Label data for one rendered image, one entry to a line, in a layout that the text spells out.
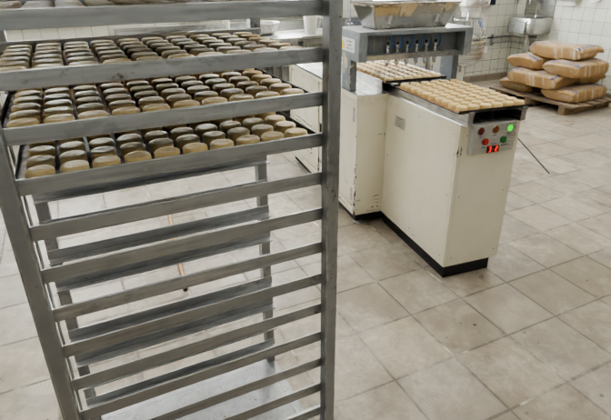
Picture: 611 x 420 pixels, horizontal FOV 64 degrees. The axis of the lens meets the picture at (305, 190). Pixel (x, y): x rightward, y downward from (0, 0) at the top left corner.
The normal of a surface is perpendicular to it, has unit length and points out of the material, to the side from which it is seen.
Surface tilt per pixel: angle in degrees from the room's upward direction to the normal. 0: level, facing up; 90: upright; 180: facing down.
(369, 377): 0
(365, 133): 90
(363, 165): 90
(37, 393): 0
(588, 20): 90
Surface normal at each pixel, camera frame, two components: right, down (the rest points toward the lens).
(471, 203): 0.33, 0.39
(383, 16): 0.30, 0.73
